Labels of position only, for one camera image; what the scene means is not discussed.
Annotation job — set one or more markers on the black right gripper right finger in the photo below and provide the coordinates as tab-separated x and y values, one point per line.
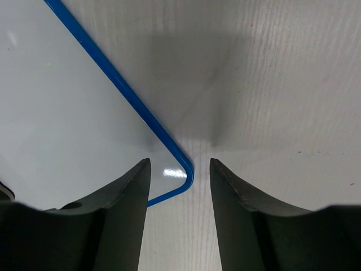
256	231

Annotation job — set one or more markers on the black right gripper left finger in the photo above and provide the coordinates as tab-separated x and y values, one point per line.
101	231

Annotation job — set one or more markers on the blue framed whiteboard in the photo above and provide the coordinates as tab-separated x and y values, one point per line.
70	124

